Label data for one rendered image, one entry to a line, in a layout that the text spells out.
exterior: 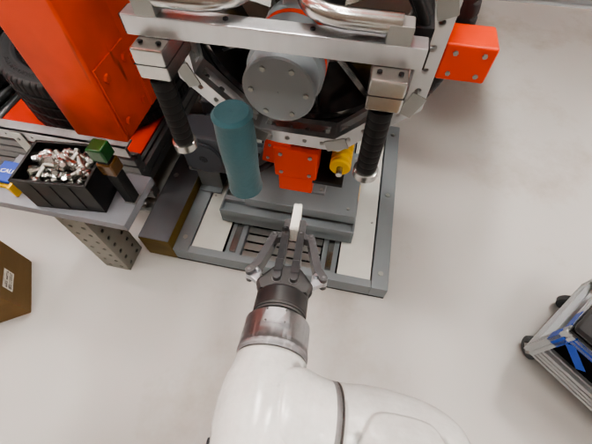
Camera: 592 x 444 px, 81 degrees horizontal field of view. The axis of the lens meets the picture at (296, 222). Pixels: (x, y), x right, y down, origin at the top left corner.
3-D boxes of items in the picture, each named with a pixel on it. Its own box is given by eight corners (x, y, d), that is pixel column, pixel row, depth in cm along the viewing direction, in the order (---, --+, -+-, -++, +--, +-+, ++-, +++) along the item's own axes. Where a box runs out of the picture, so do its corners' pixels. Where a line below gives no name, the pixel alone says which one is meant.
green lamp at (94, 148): (115, 151, 83) (107, 139, 79) (107, 164, 81) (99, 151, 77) (100, 149, 83) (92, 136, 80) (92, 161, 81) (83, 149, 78)
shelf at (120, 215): (155, 182, 103) (151, 176, 101) (129, 231, 94) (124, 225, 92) (25, 160, 108) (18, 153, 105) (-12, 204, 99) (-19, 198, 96)
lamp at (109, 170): (124, 166, 87) (117, 154, 84) (117, 178, 85) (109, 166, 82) (109, 163, 88) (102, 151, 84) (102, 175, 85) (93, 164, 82)
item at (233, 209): (360, 172, 149) (365, 157, 141) (351, 245, 130) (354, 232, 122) (248, 154, 155) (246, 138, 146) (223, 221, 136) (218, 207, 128)
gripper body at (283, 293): (310, 309, 45) (315, 256, 52) (246, 301, 46) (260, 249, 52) (307, 338, 50) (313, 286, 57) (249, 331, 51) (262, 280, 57)
